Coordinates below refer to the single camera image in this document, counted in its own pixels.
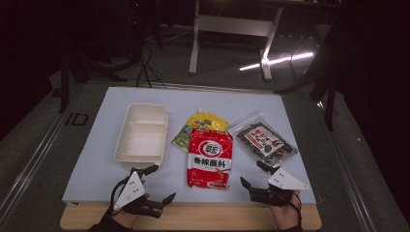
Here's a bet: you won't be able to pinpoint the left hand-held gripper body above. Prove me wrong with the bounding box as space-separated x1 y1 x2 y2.
112 169 165 220

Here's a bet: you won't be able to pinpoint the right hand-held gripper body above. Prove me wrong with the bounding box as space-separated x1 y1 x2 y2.
250 166 311 208

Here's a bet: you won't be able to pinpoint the clear dried seaweed packet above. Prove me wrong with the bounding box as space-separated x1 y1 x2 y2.
227 110 299 168

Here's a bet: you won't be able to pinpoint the white divided plastic container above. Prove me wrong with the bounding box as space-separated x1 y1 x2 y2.
113 102 169 170

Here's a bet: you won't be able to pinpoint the red seasoning packet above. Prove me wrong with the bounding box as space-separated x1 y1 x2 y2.
186 128 234 190

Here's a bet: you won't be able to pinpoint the person's left hand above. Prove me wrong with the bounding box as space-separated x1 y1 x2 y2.
110 210 144 229

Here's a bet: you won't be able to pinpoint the person's right hand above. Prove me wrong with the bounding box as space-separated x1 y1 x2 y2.
270 189 303 231

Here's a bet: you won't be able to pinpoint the wooden table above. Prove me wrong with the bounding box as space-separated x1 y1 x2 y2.
59 201 323 231

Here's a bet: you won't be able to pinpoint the pale blue table board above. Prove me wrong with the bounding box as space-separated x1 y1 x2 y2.
61 86 317 205

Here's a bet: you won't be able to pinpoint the yellow sauce pouch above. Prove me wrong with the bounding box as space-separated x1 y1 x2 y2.
170 108 230 153

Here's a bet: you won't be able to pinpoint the black stand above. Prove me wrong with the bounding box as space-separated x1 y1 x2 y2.
57 47 129 114
274 13 342 131

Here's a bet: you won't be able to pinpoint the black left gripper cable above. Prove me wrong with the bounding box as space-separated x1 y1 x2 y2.
109 169 136 214

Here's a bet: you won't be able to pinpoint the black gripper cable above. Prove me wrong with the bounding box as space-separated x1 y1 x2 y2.
289 189 304 228
109 169 136 214

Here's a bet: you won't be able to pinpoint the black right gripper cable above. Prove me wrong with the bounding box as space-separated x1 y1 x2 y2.
289 189 304 228

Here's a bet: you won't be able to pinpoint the metal floor rail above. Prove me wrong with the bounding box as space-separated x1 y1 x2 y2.
0 84 85 216
317 101 378 232

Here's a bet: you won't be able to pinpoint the black floor cables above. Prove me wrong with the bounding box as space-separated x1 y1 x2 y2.
134 42 168 90

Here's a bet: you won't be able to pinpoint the white metal desk frame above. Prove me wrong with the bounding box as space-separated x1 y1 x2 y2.
188 0 284 82

